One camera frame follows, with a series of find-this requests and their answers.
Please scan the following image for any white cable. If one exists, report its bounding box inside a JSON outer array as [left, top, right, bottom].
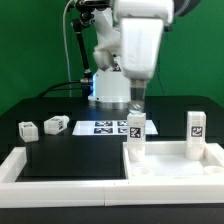
[[62, 0, 76, 82]]

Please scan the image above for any grey braided robot cable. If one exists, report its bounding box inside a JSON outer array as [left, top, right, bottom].
[[173, 0, 201, 18]]

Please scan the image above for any black cable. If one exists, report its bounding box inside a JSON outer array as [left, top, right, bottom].
[[36, 78, 93, 98]]

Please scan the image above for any white U-shaped obstacle fence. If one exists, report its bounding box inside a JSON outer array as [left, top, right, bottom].
[[0, 147, 224, 208]]

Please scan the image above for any white square tabletop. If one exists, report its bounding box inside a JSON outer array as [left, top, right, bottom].
[[123, 141, 224, 180]]

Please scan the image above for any white sheet with AprilTags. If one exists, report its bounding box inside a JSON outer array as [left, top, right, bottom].
[[71, 119, 159, 136]]

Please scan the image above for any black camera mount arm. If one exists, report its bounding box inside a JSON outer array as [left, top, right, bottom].
[[70, 0, 111, 84]]

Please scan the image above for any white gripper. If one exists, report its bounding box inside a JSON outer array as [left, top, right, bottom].
[[92, 17, 165, 115]]

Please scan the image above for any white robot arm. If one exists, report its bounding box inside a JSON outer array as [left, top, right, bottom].
[[93, 0, 201, 114]]

